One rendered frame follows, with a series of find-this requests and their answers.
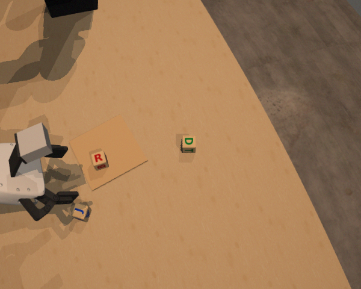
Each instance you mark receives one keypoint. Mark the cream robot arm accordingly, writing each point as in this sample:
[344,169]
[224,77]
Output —
[31,144]

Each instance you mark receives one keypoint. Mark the tan flat mat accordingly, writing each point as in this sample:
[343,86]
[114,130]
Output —
[119,145]

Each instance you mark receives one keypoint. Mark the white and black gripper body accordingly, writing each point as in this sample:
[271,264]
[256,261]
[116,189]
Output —
[28,182]

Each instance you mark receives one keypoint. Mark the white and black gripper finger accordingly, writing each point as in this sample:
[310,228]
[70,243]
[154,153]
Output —
[49,199]
[58,151]

